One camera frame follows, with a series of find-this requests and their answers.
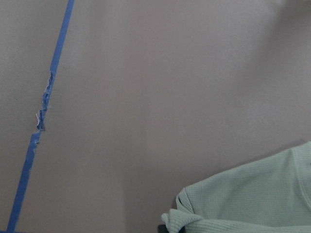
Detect olive green long-sleeve shirt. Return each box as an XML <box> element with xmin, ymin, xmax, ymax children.
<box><xmin>161</xmin><ymin>142</ymin><xmax>311</xmax><ymax>233</ymax></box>

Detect blue tape line lengthwise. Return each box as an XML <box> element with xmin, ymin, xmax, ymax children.
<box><xmin>4</xmin><ymin>0</ymin><xmax>75</xmax><ymax>233</ymax></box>

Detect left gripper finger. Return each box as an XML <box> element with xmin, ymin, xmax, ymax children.
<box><xmin>157</xmin><ymin>224</ymin><xmax>166</xmax><ymax>233</ymax></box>

